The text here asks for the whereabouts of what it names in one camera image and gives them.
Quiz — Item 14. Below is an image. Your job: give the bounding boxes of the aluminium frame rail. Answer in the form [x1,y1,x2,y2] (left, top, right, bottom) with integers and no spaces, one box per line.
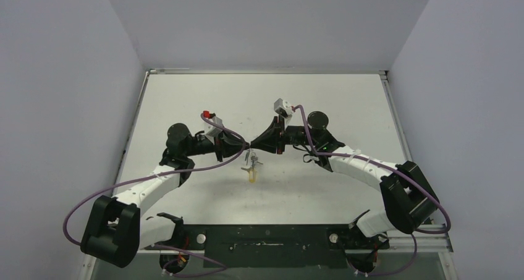
[386,231,453,253]

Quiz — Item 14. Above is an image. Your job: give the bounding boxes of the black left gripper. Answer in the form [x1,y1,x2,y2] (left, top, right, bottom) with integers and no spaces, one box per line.
[185,125,250,163]

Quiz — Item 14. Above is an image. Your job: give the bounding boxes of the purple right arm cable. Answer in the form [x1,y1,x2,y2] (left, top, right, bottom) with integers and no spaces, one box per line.
[292,104,452,235]

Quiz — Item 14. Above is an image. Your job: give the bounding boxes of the yellow key tag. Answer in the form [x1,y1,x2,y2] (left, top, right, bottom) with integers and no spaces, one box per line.
[248,169,257,183]

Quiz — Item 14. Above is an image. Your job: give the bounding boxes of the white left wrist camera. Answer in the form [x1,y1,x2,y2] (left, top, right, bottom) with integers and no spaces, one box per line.
[202,111,224,139]

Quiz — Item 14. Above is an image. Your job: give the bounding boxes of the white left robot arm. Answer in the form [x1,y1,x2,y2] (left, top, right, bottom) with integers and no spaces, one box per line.
[80,123,249,268]

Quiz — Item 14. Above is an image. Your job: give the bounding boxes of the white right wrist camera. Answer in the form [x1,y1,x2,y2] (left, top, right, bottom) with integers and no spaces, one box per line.
[273,98,294,118]

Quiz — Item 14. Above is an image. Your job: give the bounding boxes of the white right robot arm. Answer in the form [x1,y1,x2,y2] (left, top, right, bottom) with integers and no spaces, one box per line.
[250,111,439,248]

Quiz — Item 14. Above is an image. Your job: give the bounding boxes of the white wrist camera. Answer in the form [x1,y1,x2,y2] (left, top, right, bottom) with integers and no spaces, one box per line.
[273,98,294,118]
[202,111,224,139]

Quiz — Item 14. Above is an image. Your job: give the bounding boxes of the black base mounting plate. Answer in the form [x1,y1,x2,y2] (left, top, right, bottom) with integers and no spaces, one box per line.
[161,224,390,269]

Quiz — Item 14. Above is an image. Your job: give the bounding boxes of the perforated metal key plate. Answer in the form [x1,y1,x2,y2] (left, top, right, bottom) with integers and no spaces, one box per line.
[241,148,263,174]

